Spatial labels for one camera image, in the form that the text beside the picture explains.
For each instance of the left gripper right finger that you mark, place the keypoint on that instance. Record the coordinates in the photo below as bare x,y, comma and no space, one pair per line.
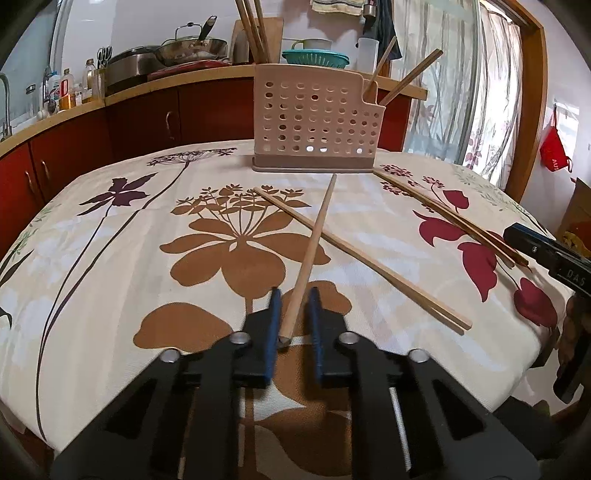
410,418

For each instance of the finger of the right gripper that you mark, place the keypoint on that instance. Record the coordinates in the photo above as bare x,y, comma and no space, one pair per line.
529,242

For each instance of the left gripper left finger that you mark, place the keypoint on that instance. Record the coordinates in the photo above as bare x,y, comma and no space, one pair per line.
178,418

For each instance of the red hanging bag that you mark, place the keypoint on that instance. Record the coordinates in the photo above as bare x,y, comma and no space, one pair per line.
552,152

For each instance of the floral curtain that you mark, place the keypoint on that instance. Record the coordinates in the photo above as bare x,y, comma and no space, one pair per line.
472,112

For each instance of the floral tablecloth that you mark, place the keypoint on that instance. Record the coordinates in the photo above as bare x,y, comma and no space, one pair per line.
175,249

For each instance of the clear plastic jug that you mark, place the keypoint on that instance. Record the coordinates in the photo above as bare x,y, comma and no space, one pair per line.
368,49

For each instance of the pink perforated utensil holder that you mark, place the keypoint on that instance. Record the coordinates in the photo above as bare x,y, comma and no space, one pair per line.
314,119

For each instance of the dark hanging cloth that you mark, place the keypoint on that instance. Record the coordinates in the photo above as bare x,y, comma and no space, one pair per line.
378,23

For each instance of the teal plastic colander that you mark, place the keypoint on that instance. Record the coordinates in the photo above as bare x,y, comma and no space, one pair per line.
316,57

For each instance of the yellow hanging towel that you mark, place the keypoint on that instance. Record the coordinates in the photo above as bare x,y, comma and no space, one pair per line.
347,7

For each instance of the chrome sink faucet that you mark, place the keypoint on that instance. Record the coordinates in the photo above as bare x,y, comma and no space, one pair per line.
6,128

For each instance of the wooden cutting board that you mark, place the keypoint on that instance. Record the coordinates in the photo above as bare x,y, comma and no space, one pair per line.
274,32

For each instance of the black cooking pot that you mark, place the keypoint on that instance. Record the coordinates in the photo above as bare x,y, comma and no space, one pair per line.
132,64

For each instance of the steel wok with lid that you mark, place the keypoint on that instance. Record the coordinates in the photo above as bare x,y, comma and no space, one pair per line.
190,48

